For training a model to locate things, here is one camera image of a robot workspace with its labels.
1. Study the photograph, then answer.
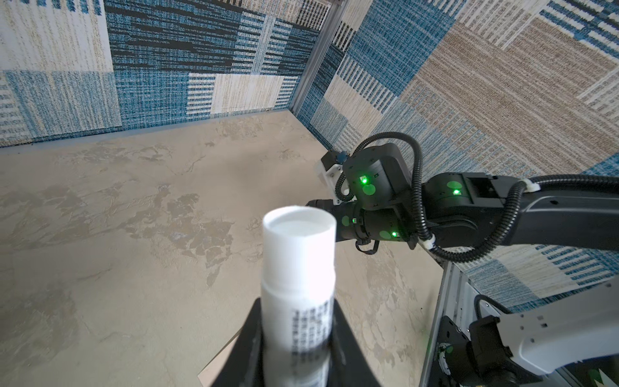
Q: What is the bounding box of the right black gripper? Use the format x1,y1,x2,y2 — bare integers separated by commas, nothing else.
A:
306,199,416,250

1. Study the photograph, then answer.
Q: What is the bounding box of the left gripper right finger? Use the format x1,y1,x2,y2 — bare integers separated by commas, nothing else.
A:
328,300,380,387

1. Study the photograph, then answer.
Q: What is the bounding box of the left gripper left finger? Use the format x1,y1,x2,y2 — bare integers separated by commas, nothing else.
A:
212,298,265,387

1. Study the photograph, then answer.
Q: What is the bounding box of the pale pink envelope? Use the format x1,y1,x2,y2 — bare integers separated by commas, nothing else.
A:
198,332,240,387

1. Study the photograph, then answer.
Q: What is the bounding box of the white glue stick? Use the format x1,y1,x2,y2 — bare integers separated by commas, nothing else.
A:
260,206,336,386

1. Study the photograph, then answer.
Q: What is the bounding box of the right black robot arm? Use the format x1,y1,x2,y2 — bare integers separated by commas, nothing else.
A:
310,144,618,386

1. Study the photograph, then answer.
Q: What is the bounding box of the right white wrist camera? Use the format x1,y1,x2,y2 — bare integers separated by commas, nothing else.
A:
314,150,348,205

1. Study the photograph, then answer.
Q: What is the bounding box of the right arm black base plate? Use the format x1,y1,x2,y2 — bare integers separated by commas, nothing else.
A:
427,316,484,386

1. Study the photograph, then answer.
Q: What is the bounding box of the aluminium mounting rail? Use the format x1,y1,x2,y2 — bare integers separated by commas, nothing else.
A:
418,260,581,387

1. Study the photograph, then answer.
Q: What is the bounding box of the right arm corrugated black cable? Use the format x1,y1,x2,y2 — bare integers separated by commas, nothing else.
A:
334,131,619,264

